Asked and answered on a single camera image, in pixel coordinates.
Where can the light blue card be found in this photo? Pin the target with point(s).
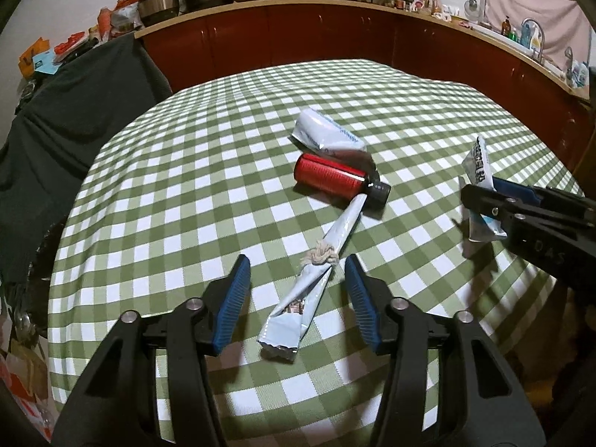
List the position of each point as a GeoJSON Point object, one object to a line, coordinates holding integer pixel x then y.
{"type": "Point", "coordinates": [47, 64]}

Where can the red bottle black cap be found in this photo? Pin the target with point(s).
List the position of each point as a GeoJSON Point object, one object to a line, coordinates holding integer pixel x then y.
{"type": "Point", "coordinates": [328, 177]}

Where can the long silver wrapper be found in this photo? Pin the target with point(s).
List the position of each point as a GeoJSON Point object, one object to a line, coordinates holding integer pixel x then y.
{"type": "Point", "coordinates": [302, 307]}

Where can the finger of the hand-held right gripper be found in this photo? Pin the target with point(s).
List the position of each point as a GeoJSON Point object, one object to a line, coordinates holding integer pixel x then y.
{"type": "Point", "coordinates": [479, 200]}
{"type": "Point", "coordinates": [517, 191]}

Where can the red kitchen cabinet counter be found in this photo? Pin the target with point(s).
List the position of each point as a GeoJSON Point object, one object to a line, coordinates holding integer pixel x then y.
{"type": "Point", "coordinates": [279, 37]}

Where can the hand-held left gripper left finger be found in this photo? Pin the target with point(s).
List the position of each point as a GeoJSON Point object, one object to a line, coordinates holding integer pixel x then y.
{"type": "Point", "coordinates": [230, 302]}

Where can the green checkered tablecloth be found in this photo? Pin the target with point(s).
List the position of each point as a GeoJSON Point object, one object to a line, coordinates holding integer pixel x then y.
{"type": "Point", "coordinates": [209, 172]}

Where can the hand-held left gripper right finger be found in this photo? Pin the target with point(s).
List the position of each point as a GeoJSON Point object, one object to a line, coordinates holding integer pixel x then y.
{"type": "Point", "coordinates": [363, 302]}

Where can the red packet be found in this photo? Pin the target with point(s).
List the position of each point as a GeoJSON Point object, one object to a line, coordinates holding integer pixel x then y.
{"type": "Point", "coordinates": [70, 43]}

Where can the metal faucet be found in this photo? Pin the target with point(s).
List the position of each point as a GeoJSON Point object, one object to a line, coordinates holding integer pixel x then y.
{"type": "Point", "coordinates": [534, 32]}

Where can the orange packet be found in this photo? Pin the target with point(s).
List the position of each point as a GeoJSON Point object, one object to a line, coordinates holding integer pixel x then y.
{"type": "Point", "coordinates": [33, 56]}

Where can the orange bottle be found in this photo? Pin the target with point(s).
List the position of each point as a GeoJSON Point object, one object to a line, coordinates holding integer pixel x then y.
{"type": "Point", "coordinates": [105, 23]}

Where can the dark green cloth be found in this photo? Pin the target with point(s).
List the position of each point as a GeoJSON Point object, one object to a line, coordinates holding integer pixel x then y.
{"type": "Point", "coordinates": [56, 125]}

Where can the pale curtain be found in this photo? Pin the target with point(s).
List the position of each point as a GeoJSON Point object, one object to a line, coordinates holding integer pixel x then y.
{"type": "Point", "coordinates": [535, 0]}

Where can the white wrapper dark print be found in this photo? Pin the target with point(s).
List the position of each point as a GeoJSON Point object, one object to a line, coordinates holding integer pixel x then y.
{"type": "Point", "coordinates": [479, 163]}

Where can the white blue wrapper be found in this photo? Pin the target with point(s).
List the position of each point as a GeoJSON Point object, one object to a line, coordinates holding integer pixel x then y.
{"type": "Point", "coordinates": [326, 132]}

